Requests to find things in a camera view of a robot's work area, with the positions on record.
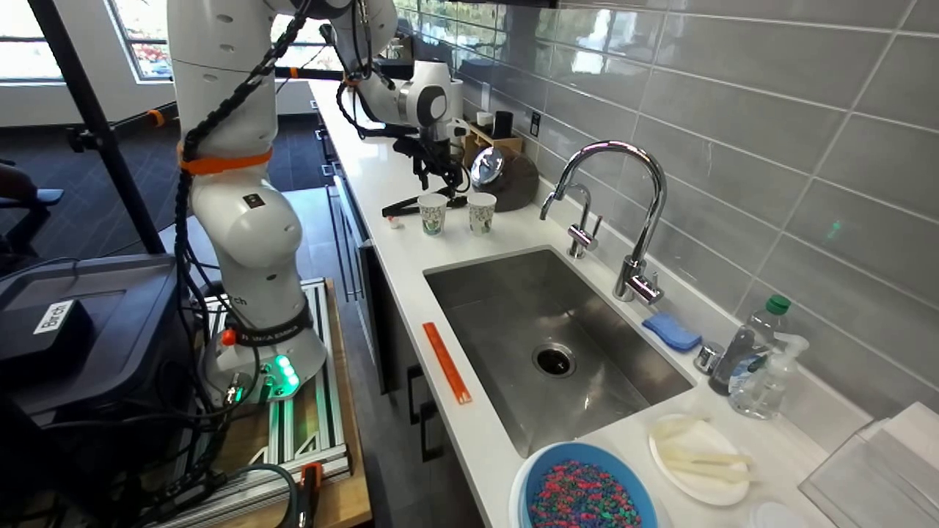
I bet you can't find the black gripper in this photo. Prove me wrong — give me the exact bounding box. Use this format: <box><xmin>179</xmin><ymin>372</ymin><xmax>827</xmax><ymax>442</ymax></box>
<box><xmin>414</xmin><ymin>128</ymin><xmax>468</xmax><ymax>196</ymax></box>

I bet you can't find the printed paper coffee cup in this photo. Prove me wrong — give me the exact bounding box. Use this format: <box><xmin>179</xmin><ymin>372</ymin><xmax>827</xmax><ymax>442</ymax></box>
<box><xmin>418</xmin><ymin>191</ymin><xmax>453</xmax><ymax>237</ymax></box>
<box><xmin>468</xmin><ymin>191</ymin><xmax>499</xmax><ymax>237</ymax></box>

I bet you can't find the shiny glass pan lid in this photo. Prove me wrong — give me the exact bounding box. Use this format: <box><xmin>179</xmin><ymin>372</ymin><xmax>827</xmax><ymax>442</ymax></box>
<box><xmin>468</xmin><ymin>143</ymin><xmax>509</xmax><ymax>191</ymax></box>

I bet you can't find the wooden organiser box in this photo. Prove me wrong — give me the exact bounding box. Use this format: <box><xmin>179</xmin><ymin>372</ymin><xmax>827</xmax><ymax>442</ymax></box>
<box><xmin>459</xmin><ymin>118</ymin><xmax>528</xmax><ymax>165</ymax></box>

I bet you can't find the brown pan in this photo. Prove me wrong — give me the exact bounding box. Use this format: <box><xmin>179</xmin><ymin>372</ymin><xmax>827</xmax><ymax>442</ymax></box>
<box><xmin>485</xmin><ymin>149</ymin><xmax>544</xmax><ymax>215</ymax></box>

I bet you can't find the grey base cabinet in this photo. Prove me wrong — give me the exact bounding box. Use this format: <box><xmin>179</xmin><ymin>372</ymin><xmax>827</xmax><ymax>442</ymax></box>
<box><xmin>321</xmin><ymin>127</ymin><xmax>494</xmax><ymax>528</ymax></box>

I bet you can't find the small chrome faucet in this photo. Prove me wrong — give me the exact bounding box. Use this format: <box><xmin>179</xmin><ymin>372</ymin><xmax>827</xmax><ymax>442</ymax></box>
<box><xmin>565</xmin><ymin>183</ymin><xmax>606</xmax><ymax>263</ymax></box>

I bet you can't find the stainless steel sink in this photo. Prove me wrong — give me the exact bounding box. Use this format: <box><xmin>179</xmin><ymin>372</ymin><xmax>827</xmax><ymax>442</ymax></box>
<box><xmin>422</xmin><ymin>246</ymin><xmax>695</xmax><ymax>461</ymax></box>

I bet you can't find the black sink drain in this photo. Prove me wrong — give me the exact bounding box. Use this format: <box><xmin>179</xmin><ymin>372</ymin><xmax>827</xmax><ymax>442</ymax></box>
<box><xmin>534</xmin><ymin>341</ymin><xmax>579</xmax><ymax>381</ymax></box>

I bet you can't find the tall chrome faucet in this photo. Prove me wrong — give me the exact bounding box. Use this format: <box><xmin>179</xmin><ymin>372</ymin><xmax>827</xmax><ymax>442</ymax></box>
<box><xmin>537</xmin><ymin>139</ymin><xmax>673</xmax><ymax>309</ymax></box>

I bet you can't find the blue sponge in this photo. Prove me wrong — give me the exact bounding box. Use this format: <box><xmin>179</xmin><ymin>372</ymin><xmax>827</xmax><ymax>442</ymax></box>
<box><xmin>641</xmin><ymin>312</ymin><xmax>704</xmax><ymax>354</ymax></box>

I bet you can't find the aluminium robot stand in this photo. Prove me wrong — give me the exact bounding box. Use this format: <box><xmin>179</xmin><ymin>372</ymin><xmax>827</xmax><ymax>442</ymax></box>
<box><xmin>195</xmin><ymin>277</ymin><xmax>375</xmax><ymax>528</ymax></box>

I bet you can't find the blue bowl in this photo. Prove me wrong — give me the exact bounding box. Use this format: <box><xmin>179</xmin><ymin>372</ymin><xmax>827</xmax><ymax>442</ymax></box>
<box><xmin>509</xmin><ymin>438</ymin><xmax>664</xmax><ymax>528</ymax></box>

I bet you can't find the window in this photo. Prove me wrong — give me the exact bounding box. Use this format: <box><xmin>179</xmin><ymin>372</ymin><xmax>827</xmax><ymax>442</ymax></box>
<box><xmin>0</xmin><ymin>0</ymin><xmax>346</xmax><ymax>87</ymax></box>

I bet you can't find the cream stick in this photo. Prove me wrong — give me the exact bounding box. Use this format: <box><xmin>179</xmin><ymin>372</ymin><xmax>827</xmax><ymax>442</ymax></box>
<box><xmin>673</xmin><ymin>445</ymin><xmax>751</xmax><ymax>470</ymax></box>
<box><xmin>651</xmin><ymin>417</ymin><xmax>710</xmax><ymax>445</ymax></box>
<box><xmin>688</xmin><ymin>464</ymin><xmax>754</xmax><ymax>485</ymax></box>

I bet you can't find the multicoloured beads pile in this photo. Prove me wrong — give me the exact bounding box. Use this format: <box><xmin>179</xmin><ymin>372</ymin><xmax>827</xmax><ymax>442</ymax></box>
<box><xmin>525</xmin><ymin>461</ymin><xmax>645</xmax><ymax>528</ymax></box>

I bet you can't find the black tripod stand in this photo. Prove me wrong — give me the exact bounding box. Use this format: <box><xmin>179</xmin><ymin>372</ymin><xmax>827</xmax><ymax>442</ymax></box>
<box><xmin>28</xmin><ymin>0</ymin><xmax>179</xmax><ymax>257</ymax></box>

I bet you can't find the black equipment box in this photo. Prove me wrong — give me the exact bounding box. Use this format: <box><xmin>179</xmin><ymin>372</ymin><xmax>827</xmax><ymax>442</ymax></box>
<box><xmin>0</xmin><ymin>250</ymin><xmax>201</xmax><ymax>435</ymax></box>

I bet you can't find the clear bottle green cap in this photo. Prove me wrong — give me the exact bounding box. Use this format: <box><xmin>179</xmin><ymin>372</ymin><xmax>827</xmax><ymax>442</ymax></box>
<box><xmin>729</xmin><ymin>291</ymin><xmax>816</xmax><ymax>426</ymax></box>

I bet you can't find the white oval plate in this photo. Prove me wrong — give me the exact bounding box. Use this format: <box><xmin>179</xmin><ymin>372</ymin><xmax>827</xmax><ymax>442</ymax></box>
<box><xmin>644</xmin><ymin>413</ymin><xmax>757</xmax><ymax>510</ymax></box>

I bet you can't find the orange strap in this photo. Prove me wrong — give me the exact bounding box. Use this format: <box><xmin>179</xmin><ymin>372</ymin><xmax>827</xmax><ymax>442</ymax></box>
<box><xmin>179</xmin><ymin>147</ymin><xmax>277</xmax><ymax>180</ymax></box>

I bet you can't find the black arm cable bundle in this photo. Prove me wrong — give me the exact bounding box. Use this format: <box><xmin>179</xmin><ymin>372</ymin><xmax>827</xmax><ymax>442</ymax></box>
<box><xmin>172</xmin><ymin>0</ymin><xmax>317</xmax><ymax>528</ymax></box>

